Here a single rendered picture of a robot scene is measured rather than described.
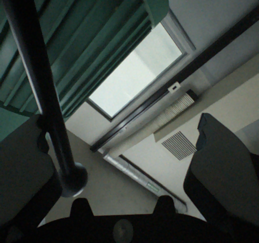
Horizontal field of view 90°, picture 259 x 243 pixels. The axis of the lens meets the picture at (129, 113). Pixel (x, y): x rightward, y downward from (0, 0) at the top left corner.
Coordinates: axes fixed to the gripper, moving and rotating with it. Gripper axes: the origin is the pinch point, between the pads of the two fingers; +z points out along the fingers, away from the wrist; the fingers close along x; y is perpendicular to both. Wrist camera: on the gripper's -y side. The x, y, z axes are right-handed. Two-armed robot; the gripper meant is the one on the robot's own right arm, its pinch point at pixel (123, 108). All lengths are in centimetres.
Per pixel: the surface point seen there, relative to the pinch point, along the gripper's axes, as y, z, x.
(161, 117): 80, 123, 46
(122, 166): 168, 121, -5
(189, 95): 50, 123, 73
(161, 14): -8.0, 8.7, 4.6
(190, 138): 101, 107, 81
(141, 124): 102, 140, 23
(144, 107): 71, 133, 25
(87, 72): -1.7, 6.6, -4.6
